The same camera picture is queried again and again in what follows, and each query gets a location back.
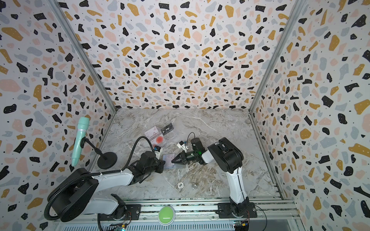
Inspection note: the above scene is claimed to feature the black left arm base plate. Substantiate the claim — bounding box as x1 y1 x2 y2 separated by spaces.
99 204 142 222

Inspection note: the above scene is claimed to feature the aluminium left corner post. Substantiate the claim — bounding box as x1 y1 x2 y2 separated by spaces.
46 1 117 114

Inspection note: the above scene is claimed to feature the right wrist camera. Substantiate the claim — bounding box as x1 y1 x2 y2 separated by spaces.
177 141 188 152

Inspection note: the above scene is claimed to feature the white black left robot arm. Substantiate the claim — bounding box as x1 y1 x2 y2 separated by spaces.
44 151 165 222

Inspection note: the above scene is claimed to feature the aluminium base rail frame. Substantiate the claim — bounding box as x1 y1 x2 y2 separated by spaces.
54 197 307 231

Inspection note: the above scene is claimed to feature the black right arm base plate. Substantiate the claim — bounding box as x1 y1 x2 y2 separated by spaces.
216 202 257 219

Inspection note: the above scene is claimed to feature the white floral credit card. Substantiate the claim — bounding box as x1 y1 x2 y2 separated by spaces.
163 154 175 169

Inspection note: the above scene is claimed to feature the black microphone stand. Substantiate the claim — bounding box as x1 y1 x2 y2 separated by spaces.
80 137 118 169

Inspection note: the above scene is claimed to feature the red card in box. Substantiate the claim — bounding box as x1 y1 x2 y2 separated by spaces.
153 136 164 145

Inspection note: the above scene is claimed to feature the green push button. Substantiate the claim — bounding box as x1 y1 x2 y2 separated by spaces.
158 206 175 226

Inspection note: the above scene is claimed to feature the clear acrylic card box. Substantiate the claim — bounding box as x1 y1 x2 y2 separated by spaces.
144 123 174 147

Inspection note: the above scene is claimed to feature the mint green microphone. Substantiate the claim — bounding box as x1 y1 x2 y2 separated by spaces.
71 117 90 167

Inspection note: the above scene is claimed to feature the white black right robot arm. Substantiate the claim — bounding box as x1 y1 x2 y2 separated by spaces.
172 137 249 213

